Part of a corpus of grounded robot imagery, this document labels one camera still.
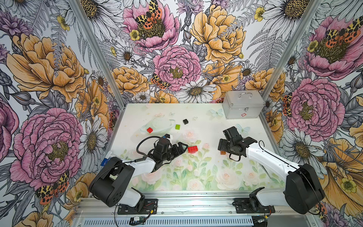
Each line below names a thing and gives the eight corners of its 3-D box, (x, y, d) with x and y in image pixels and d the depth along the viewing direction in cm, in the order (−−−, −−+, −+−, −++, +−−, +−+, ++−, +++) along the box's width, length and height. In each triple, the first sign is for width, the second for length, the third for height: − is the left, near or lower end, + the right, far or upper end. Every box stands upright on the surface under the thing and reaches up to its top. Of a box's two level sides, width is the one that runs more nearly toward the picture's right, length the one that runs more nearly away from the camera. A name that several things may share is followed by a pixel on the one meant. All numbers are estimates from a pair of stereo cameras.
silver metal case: (225, 120, 115) (231, 104, 101) (221, 102, 128) (225, 86, 114) (259, 120, 115) (269, 104, 101) (251, 103, 128) (259, 86, 114)
